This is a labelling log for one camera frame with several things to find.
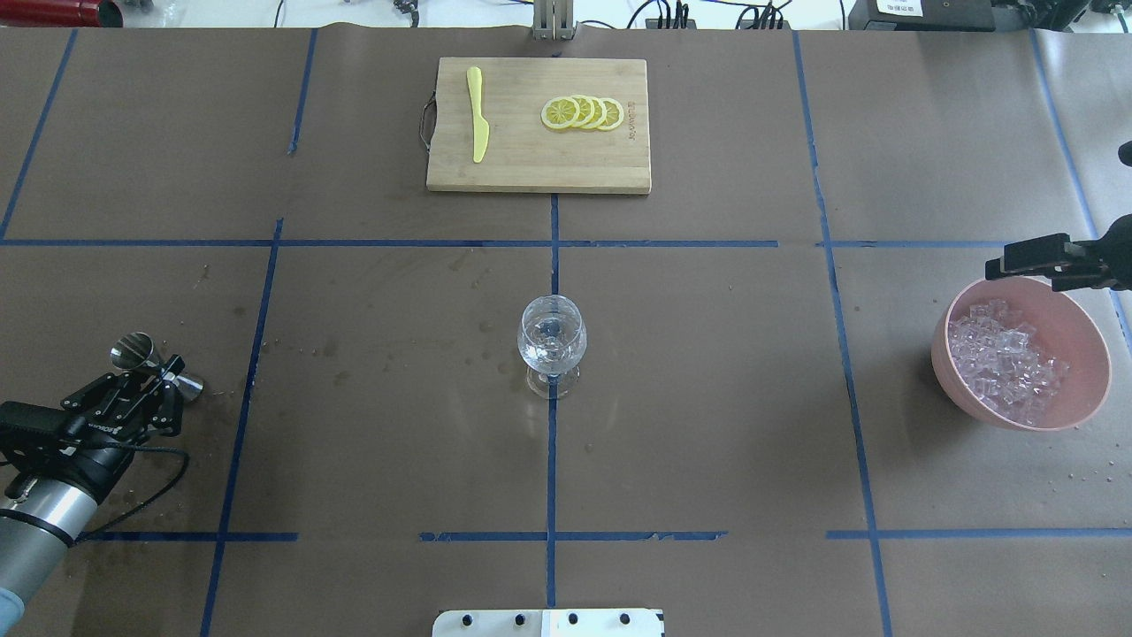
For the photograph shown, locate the pink bowl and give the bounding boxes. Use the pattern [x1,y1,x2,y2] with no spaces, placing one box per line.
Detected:
[931,277,1113,433]

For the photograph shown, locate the clear ice cubes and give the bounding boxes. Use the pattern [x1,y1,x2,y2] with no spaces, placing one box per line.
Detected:
[946,298,1071,427]

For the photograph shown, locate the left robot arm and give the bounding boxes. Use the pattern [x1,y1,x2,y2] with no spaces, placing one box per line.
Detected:
[1,356,201,632]

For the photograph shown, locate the bamboo cutting board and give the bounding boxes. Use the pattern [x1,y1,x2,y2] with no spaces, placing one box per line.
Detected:
[427,57,654,195]

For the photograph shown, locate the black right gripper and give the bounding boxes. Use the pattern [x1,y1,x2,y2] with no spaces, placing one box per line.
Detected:
[985,214,1132,293]

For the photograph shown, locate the red cylinder bottle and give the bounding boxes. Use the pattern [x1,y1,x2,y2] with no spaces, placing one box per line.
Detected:
[1,1,125,28]

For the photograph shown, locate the clear wine glass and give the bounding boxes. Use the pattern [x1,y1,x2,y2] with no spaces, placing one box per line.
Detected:
[517,295,589,401]

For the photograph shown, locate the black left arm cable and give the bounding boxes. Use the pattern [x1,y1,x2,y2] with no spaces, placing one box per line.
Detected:
[5,438,190,541]

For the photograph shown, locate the lemon slice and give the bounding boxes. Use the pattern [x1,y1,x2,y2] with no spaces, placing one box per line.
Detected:
[571,96,589,129]
[581,96,608,130]
[595,97,625,132]
[540,96,582,130]

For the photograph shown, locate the black box device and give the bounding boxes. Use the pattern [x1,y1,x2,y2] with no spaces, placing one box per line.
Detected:
[846,1,995,33]

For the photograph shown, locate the steel jigger cup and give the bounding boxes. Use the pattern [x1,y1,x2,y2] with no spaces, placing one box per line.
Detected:
[110,332,203,402]

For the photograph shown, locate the lemon slice leftmost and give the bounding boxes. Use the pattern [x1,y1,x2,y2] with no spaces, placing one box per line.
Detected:
[540,96,582,130]

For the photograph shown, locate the lemon slice rightmost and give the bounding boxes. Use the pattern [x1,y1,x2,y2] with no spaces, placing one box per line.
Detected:
[595,97,625,132]

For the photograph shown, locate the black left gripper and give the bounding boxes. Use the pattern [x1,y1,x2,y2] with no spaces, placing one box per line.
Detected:
[18,355,186,503]

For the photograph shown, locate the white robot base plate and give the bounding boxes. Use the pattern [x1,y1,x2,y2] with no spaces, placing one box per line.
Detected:
[432,608,666,636]

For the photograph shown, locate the aluminium frame post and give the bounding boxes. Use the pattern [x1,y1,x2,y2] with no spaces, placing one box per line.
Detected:
[532,0,577,41]

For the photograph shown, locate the yellow plastic knife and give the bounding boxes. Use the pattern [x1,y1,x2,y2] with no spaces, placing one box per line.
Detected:
[466,64,492,163]

